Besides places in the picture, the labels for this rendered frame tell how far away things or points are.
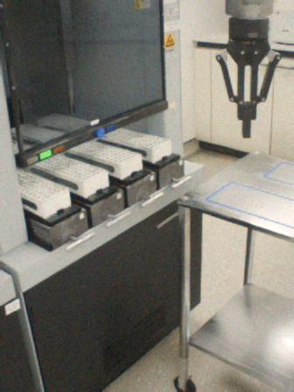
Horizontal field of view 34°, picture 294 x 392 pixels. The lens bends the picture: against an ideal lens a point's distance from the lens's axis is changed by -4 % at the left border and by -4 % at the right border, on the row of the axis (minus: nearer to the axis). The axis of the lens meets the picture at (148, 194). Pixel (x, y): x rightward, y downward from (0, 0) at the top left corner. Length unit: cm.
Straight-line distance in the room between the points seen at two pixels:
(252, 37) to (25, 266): 80
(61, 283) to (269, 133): 243
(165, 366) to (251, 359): 47
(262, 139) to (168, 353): 200
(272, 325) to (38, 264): 86
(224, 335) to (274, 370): 22
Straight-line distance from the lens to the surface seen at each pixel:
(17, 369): 148
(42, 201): 135
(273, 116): 353
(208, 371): 200
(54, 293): 143
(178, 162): 169
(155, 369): 201
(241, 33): 93
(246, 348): 170
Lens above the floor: 146
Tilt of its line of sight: 26 degrees down
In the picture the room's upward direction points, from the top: 3 degrees counter-clockwise
